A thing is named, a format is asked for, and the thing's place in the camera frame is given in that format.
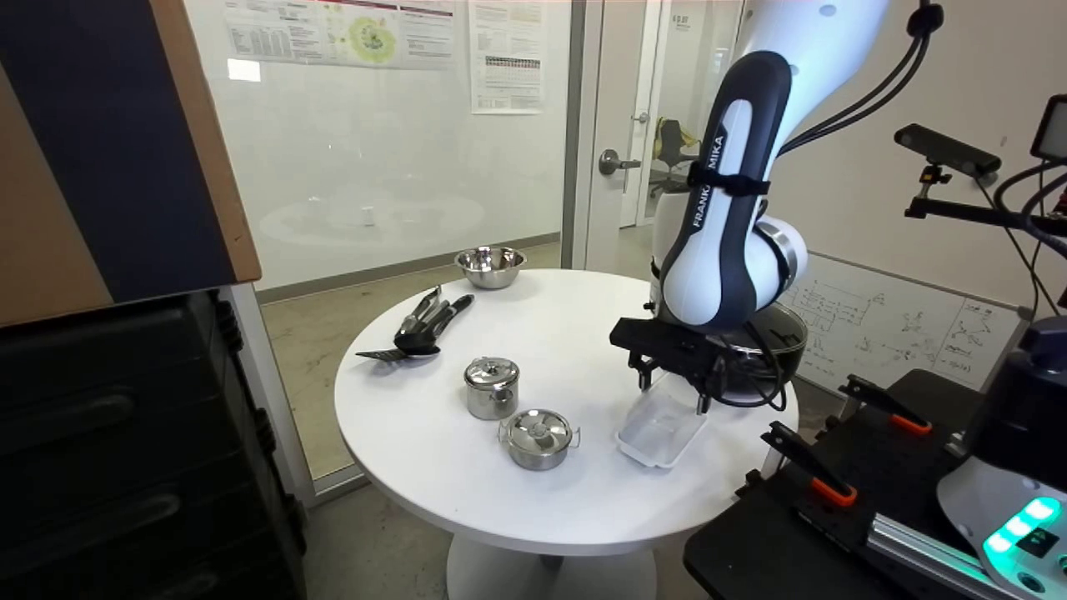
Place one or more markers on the aluminium rail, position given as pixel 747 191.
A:
pixel 923 553

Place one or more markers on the small white sticker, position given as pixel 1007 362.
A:
pixel 246 71

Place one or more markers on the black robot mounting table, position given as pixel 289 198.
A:
pixel 779 553

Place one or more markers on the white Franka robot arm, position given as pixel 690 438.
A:
pixel 722 254

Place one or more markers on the wide poster with circle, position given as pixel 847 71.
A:
pixel 368 35

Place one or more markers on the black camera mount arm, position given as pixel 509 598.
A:
pixel 977 212

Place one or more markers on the steel bowl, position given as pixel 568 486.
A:
pixel 492 269

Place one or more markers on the white paper poster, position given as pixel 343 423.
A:
pixel 509 60

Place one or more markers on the black cabinet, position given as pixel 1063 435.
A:
pixel 112 466

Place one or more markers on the black mounted camera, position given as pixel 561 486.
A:
pixel 944 151

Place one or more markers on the whiteboard with drawings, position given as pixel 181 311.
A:
pixel 888 320

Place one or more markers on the steel cup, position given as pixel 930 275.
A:
pixel 492 389

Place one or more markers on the black device on stand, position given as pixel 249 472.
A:
pixel 1053 129

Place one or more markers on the clear plastic container bowl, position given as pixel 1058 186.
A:
pixel 660 430

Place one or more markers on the small steel pot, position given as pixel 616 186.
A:
pixel 537 438

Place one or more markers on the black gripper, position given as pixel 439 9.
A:
pixel 668 341

